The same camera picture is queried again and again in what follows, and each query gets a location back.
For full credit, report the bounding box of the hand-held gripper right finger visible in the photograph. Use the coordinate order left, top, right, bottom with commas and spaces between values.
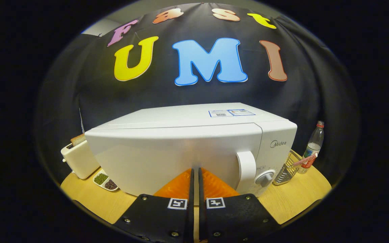
198, 167, 281, 243

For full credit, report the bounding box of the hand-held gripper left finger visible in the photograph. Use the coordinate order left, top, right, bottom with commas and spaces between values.
113, 168, 195, 243

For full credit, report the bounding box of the white microwave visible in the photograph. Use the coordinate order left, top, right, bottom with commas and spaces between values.
84, 102, 298, 198

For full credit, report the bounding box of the divided tray of beans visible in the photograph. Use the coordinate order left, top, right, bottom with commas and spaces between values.
93, 170, 120, 192

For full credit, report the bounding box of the red and white straw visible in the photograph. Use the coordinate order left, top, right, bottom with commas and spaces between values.
292, 153, 317, 167

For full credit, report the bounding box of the white toaster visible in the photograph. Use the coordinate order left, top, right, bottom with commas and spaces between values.
60, 138, 100, 180

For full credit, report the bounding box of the toast slice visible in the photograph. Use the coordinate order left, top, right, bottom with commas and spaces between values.
70, 133, 87, 147

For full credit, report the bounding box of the clear plastic water bottle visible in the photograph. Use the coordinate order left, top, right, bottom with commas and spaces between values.
297, 120, 325, 174

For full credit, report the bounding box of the metal wire basket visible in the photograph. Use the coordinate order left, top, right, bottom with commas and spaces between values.
272, 150, 304, 186

